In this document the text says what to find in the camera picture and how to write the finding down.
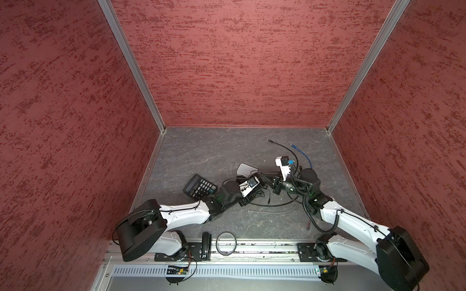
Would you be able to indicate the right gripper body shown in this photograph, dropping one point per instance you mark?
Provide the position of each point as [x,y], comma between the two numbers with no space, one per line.
[281,185]

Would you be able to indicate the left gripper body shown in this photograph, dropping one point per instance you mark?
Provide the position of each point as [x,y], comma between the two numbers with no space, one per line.
[247,198]

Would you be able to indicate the black power adapter with cable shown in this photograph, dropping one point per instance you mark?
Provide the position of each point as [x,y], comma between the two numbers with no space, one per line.
[265,192]

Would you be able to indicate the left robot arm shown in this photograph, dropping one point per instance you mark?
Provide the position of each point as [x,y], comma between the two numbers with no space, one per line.
[153,227]

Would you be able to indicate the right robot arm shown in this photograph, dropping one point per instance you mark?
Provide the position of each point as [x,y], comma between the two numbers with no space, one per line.
[389,252]

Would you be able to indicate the black calculator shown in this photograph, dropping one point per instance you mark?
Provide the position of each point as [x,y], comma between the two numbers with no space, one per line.
[198,187]

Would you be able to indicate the white small network switch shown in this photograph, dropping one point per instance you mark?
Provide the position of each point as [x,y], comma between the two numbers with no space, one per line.
[246,171]

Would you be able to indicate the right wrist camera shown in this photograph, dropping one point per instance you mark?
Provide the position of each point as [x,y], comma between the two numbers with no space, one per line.
[284,163]

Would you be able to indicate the aluminium front rail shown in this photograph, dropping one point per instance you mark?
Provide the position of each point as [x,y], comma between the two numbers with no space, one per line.
[228,250]

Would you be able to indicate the black stapler on rail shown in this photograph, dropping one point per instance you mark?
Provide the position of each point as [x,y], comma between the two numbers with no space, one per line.
[206,246]

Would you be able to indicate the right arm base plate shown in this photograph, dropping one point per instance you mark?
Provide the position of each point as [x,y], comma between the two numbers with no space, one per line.
[310,252]

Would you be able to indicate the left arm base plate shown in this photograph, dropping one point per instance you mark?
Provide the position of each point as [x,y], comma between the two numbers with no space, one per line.
[192,250]

